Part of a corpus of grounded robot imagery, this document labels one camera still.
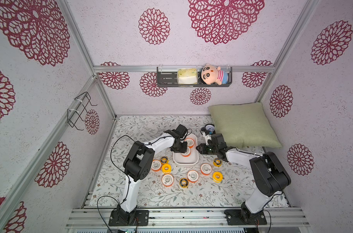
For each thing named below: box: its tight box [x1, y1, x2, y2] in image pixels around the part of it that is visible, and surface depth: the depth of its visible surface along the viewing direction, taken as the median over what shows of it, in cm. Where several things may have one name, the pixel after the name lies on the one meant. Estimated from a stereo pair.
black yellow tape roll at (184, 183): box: [179, 177, 189, 189], surface depth 87 cm
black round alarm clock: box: [200, 123, 216, 136], surface depth 111 cm
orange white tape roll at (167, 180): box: [161, 173, 174, 187], surface depth 87 cm
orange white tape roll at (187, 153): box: [180, 146, 192, 158], surface depth 95 cm
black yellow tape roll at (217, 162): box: [213, 157, 223, 167], surface depth 94 cm
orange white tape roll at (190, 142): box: [184, 137, 194, 149], surface depth 105 cm
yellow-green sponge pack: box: [176, 68, 199, 85], surface depth 92 cm
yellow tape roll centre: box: [161, 163, 172, 174], surface depth 92 cm
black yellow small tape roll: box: [160, 156, 170, 165], surface depth 96 cm
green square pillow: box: [207, 101, 283, 150], surface depth 97 cm
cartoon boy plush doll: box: [200, 63, 229, 86], surface depth 88 cm
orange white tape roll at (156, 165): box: [151, 159, 162, 172], surface depth 92 cm
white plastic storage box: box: [172, 133, 199, 166], surface depth 97 cm
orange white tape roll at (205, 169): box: [200, 163, 212, 176], surface depth 91 cm
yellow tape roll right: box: [212, 171, 224, 184], surface depth 88 cm
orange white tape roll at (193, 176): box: [187, 169, 200, 184], surface depth 88 cm
